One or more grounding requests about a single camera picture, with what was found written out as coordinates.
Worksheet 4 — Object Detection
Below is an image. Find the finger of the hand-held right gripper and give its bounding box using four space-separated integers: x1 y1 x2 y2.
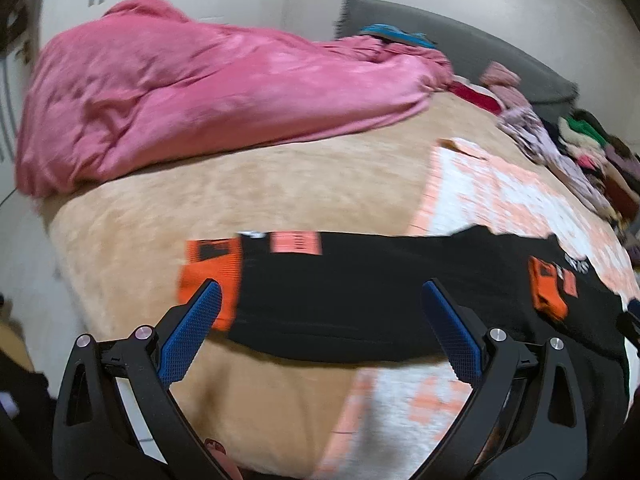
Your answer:
616 310 640 353

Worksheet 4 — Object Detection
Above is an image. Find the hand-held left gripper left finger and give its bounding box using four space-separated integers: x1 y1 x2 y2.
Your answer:
51 279 236 480

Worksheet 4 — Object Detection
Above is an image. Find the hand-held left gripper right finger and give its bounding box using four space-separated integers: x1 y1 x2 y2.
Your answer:
421 278 588 480

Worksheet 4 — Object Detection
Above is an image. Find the black sweatshirt with orange cuffs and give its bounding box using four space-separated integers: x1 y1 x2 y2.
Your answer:
178 225 633 441

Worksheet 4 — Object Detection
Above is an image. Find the pile of folded clothes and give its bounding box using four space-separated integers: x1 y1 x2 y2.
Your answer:
555 110 640 266

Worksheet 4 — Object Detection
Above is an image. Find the beige fleece bed cover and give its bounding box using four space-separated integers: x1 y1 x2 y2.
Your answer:
40 91 521 478

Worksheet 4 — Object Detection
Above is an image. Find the orange and white checkered blanket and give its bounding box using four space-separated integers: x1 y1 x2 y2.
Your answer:
310 137 640 480

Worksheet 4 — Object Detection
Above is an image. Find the lilac crumpled garment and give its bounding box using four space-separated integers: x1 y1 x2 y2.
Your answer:
497 105 613 216

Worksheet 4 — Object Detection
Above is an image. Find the red cloth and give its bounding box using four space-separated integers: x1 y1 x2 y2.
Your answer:
450 80 503 113

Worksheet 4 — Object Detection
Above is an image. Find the pink blanket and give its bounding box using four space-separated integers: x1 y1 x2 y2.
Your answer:
14 0 456 198

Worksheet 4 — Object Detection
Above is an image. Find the pink fuzzy cloth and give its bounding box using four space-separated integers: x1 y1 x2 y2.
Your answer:
480 61 531 106

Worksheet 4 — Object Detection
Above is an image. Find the grey headboard cushion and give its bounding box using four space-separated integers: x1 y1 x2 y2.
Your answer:
334 0 581 121

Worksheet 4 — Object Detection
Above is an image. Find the blue cloth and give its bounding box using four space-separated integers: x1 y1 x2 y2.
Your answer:
360 24 432 48

